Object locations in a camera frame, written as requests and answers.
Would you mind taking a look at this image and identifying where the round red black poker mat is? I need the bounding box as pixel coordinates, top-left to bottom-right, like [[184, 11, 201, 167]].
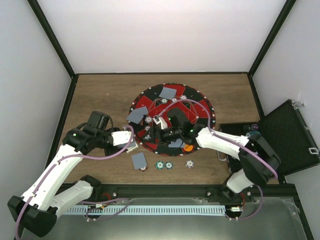
[[128, 83, 216, 157]]

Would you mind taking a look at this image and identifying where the light blue slotted cable duct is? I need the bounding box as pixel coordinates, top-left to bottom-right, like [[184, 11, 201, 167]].
[[64, 205, 226, 217]]

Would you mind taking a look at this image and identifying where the orange round blind button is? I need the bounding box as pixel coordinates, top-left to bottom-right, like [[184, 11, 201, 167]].
[[183, 144, 194, 152]]

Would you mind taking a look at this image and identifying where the black aluminium frame rail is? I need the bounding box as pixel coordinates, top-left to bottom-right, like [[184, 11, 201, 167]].
[[32, 183, 296, 198]]

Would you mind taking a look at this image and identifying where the purple white poker chip stack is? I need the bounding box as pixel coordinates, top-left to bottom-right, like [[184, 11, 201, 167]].
[[185, 159, 195, 169]]

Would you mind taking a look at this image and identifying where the blue card seat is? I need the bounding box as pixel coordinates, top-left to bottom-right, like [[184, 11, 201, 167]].
[[126, 111, 145, 124], [159, 86, 173, 100]]

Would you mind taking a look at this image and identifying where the teal poker chip stack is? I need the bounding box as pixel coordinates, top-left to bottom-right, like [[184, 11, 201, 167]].
[[155, 161, 165, 170]]

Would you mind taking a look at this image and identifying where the black poker set case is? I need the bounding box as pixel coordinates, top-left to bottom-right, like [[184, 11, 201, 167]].
[[219, 99, 320, 179]]

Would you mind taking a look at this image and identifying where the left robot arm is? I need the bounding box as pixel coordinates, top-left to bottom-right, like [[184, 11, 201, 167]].
[[7, 111, 134, 240]]

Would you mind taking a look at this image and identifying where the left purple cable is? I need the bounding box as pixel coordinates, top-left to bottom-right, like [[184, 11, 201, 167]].
[[13, 124, 136, 240]]

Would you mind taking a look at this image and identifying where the blue playing card deck box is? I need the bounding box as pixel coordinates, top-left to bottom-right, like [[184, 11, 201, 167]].
[[126, 142, 139, 153]]

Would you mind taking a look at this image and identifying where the teal chip row in case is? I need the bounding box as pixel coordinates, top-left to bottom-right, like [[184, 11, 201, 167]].
[[246, 131, 261, 137]]

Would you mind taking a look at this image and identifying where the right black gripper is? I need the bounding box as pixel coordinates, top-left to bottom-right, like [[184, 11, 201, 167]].
[[141, 126, 183, 146]]

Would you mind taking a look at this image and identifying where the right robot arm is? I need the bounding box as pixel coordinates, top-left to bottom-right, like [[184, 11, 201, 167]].
[[148, 124, 281, 202]]

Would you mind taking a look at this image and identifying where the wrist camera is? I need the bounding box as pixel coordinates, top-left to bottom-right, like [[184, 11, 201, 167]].
[[111, 130, 133, 146], [167, 107, 192, 133]]

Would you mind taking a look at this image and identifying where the purple cable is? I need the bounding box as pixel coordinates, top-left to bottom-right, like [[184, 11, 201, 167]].
[[154, 99, 279, 222], [13, 124, 136, 240]]

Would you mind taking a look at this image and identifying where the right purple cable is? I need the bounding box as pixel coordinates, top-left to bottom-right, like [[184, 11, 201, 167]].
[[154, 99, 279, 222]]

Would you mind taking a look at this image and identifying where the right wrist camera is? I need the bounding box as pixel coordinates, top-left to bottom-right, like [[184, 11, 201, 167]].
[[167, 107, 192, 133]]

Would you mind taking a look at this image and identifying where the brown poker chip stack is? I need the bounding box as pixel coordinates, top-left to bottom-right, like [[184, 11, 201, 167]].
[[139, 166, 148, 172]]

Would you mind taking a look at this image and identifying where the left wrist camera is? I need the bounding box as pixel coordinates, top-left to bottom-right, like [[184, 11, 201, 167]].
[[111, 130, 133, 146]]

